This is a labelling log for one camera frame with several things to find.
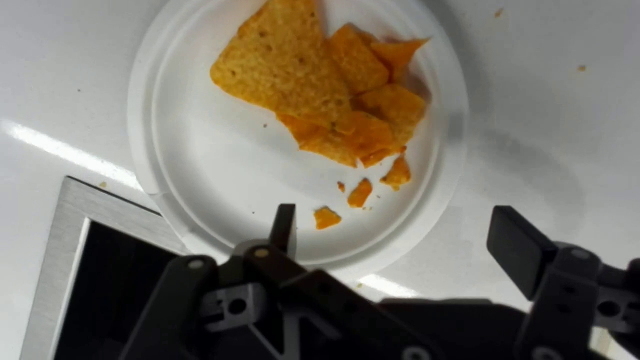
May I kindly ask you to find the white paper plate with chips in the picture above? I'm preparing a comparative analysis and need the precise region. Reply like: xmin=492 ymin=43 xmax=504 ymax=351
xmin=128 ymin=0 xmax=470 ymax=273

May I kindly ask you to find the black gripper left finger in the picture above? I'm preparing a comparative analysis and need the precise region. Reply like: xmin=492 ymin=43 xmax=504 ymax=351
xmin=268 ymin=204 xmax=296 ymax=253

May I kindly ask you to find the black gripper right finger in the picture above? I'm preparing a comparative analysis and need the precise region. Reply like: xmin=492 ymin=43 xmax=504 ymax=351
xmin=487 ymin=206 xmax=559 ymax=300

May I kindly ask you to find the orange tortilla chips pile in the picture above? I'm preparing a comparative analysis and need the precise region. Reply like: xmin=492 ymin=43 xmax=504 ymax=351
xmin=209 ymin=0 xmax=431 ymax=231

